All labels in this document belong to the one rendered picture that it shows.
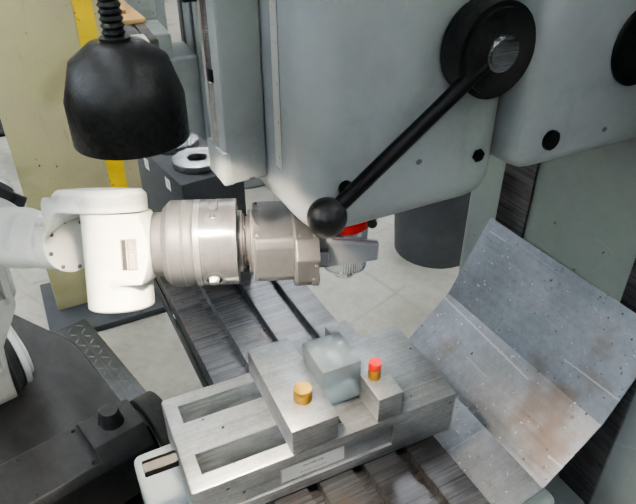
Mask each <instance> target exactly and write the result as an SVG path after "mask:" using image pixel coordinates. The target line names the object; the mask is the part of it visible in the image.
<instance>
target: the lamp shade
mask: <svg viewBox="0 0 636 504"><path fill-rule="evenodd" d="M124 35H125V37H123V38H120V39H105V38H104V35H101V36H100V37H99V38H96V39H93V40H90V41H89V42H87V43H86V44H85V45H84V46H83V47H82V48H81V49H80V50H79V51H77V52H76V53H75V54H74V55H73V56H72V57H71V58H70V59H69V60H68V62H67V69H66V78H65V88H64V97H63V105H64V109H65V113H66V117H67V121H68V126H69V130H70V134H71V138H72V142H73V146H74V148H75V150H76V151H77V152H79V153H80V154H82V155H84V156H87V157H90V158H95V159H100V160H113V161H121V160H135V159H142V158H147V157H152V156H156V155H160V154H163V153H166V152H168V151H171V150H173V149H175V148H177V147H179V146H180V145H182V144H183V143H184V142H185V141H186V140H187V139H188V138H189V135H190V130H189V122H188V114H187V106H186V98H185V91H184V88H183V86H182V84H181V82H180V80H179V77H178V75H177V73H176V71H175V69H174V67H173V65H172V62H171V60H170V58H169V56H168V54H167V53H166V52H165V51H163V50H162V49H160V48H158V47H157V46H155V45H153V44H151V43H150V42H148V41H146V40H145V39H143V38H141V37H138V36H131V35H129V34H126V33H125V34H124Z"/></svg>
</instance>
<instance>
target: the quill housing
mask: <svg viewBox="0 0 636 504"><path fill-rule="evenodd" d="M469 1H470V0H258V12H259V31H260V51H261V70H262V89H263V109H264V128H265V147H266V167H267V174H266V176H264V177H260V178H259V179H260V180H261V181H262V182H263V183H264V184H265V185H266V186H267V187H268V188H269V189H270V190H271V191H272V192H273V193H274V194H275V195H276V196H277V197H278V198H279V199H280V200H281V201H282V202H283V203H284V204H285V205H286V206H287V207H288V209H289V210H290V211H291V212H292V213H293V214H294V215H295V216H296V217H297V218H298V219H299V220H300V221H301V222H303V223H304V224H306V225H307V226H308V224H307V219H306V216H307V211H308V208H309V207H310V205H311V204H312V203H313V202H314V201H315V200H317V199H319V198H322V197H332V198H336V197H337V196H338V195H339V194H340V193H341V192H342V191H343V190H344V189H345V188H346V187H347V186H348V185H349V184H350V183H351V182H352V181H353V180H354V179H355V178H356V177H357V176H358V175H359V174H360V173H361V172H362V171H363V170H364V169H365V168H366V167H368V166H369V165H370V164H371V163H372V162H373V161H374V160H375V159H376V158H377V157H378V156H379V155H380V154H381V153H382V152H383V151H384V150H385V149H386V148H387V147H388V146H389V145H390V144H391V143H392V142H393V141H394V140H395V139H396V138H397V137H398V136H399V135H400V134H401V133H402V132H403V131H405V130H406V129H407V128H408V127H409V126H410V125H411V124H412V123H413V122H414V121H415V120H416V119H417V118H418V117H419V116H420V115H421V114H422V113H423V112H424V111H425V110H426V109H427V108H428V107H429V106H430V105H431V104H432V103H433V102H434V101H435V100H436V99H437V98H438V97H439V96H440V95H441V94H443V93H444V92H445V91H446V90H447V89H448V88H449V87H450V86H451V85H450V84H449V83H448V82H447V80H446V79H445V77H444V74H443V72H442V68H441V62H440V53H441V45H442V41H443V37H444V34H445V32H446V29H447V27H448V25H449V23H450V22H451V20H452V18H453V17H454V16H455V14H456V13H457V12H458V11H459V10H460V8H461V7H462V6H464V5H465V4H466V3H467V2H469ZM498 99H499V97H496V98H493V99H487V100H484V99H478V98H475V97H473V96H471V95H469V94H467V93H466V94H465V95H464V96H463V97H462V98H461V99H460V100H459V101H458V102H457V103H456V104H455V105H454V106H453V107H452V108H451V109H450V110H449V111H448V112H447V113H446V114H445V115H444V116H443V117H442V118H441V119H439V120H438V121H437V122H436V123H435V124H434V125H433V126H432V127H431V128H430V129H429V130H428V131H427V132H426V133H425V134H424V135H423V136H422V137H421V138H420V139H419V140H418V141H417V142H416V143H415V144H414V145H413V146H412V147H411V148H410V149H409V150H408V151H407V152H406V153H405V154H404V155H402V156H401V157H400V158H399V159H398V160H397V161H396V162H395V163H394V164H393V165H392V166H391V167H390V168H389V169H388V170H387V171H386V172H385V173H384V174H383V175H382V176H381V177H380V178H379V179H378V180H377V181H376V182H375V183H374V184H373V185H372V186H371V187H370V188H369V189H368V190H366V191H365V192H364V193H363V194H362V195H361V196H360V197H359V198H358V199H357V200H356V201H355V202H354V203H353V204H352V205H351V206H350V207H349V208H348V209H347V210H346V211H347V218H348V219H347V224H346V226H345V227H348V226H352V225H356V224H360V223H363V222H367V221H371V220H374V219H378V218H382V217H385V216H389V215H393V214H396V213H400V212H404V211H407V210H411V209H415V208H418V207H422V206H426V205H429V204H433V203H437V202H440V201H444V200H448V199H451V198H455V197H459V196H462V195H465V194H467V193H469V192H471V191H473V190H474V189H476V188H477V187H478V186H479V185H480V183H481V182H482V181H483V179H484V176H485V173H486V169H487V164H488V158H489V152H490V146H491V140H492V134H493V128H494V122H495V117H496V111H497V105H498Z"/></svg>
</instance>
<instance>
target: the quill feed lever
mask: <svg viewBox="0 0 636 504"><path fill-rule="evenodd" d="M535 43H536V26H535V21H534V18H533V15H532V13H531V11H530V10H529V9H528V8H527V6H526V5H524V4H523V3H521V2H519V1H516V0H470V1H469V2H467V3H466V4H465V5H464V6H462V7H461V8H460V10H459V11H458V12H457V13H456V14H455V16H454V17H453V18H452V20H451V22H450V23H449V25H448V27H447V29H446V32H445V34H444V37H443V41H442V45H441V53H440V62H441V68H442V72H443V74H444V77H445V79H446V80H447V82H448V83H449V84H450V85H451V86H450V87H449V88H448V89H447V90H446V91H445V92H444V93H443V94H441V95H440V96H439V97H438V98H437V99H436V100H435V101H434V102H433V103H432V104H431V105H430V106H429V107H428V108H427V109H426V110H425V111H424V112H423V113H422V114H421V115H420V116H419V117H418V118H417V119H416V120H415V121H414V122H413V123H412V124H411V125H410V126H409V127H408V128H407V129H406V130H405V131H403V132H402V133H401V134H400V135H399V136H398V137H397V138H396V139H395V140H394V141H393V142H392V143H391V144H390V145H389V146H388V147H387V148H386V149H385V150H384V151H383V152H382V153H381V154H380V155H379V156H378V157H377V158H376V159H375V160H374V161H373V162H372V163H371V164H370V165H369V166H368V167H366V168H365V169H364V170H363V171H362V172H361V173H360V174H359V175H358V176H357V177H356V178H355V179H354V180H353V181H352V182H351V183H350V184H349V185H348V186H347V187H346V188H345V189H344V190H343V191H342V192H341V193H340V194H339V195H338V196H337V197H336V198H332V197H322V198H319V199H317V200H315V201H314V202H313V203H312V204H311V205H310V207H309V208H308V211H307V216H306V219H307V224H308V227H309V228H310V230H311V231H312V232H313V233H314V234H315V235H317V236H319V237H322V238H332V237H335V236H337V235H338V234H340V233H341V232H342V231H343V230H344V228H345V226H346V224H347V219H348V218H347V211H346V210H347V209H348V208H349V207H350V206H351V205H352V204H353V203H354V202H355V201H356V200H357V199H358V198H359V197H360V196H361V195H362V194H363V193H364V192H365V191H366V190H368V189H369V188H370V187H371V186H372V185H373V184H374V183H375V182H376V181H377V180H378V179H379V178H380V177H381V176H382V175H383V174H384V173H385V172H386V171H387V170H388V169H389V168H390V167H391V166H392V165H393V164H394V163H395V162H396V161H397V160H398V159H399V158H400V157H401V156H402V155H404V154H405V153H406V152H407V151H408V150H409V149H410V148H411V147H412V146H413V145H414V144H415V143H416V142H417V141H418V140H419V139H420V138H421V137H422V136H423V135H424V134H425V133H426V132H427V131H428V130H429V129H430V128H431V127H432V126H433V125H434V124H435V123H436V122H437V121H438V120H439V119H441V118H442V117H443V116H444V115H445V114H446V113H447V112H448V111H449V110H450V109H451V108H452V107H453V106H454V105H455V104H456V103H457V102H458V101H459V100H460V99H461V98H462V97H463V96H464V95H465V94H466V93H467V94H469V95H471V96H473V97H475V98H478V99H484V100H487V99H493V98H496V97H499V96H501V95H502V94H504V93H506V92H507V91H508V90H510V89H511V88H512V87H513V86H514V85H515V84H516V83H517V82H518V81H519V80H520V78H521V77H522V76H523V74H524V73H525V71H526V70H527V68H528V66H529V64H530V61H531V59H532V56H533V53H534V49H535Z"/></svg>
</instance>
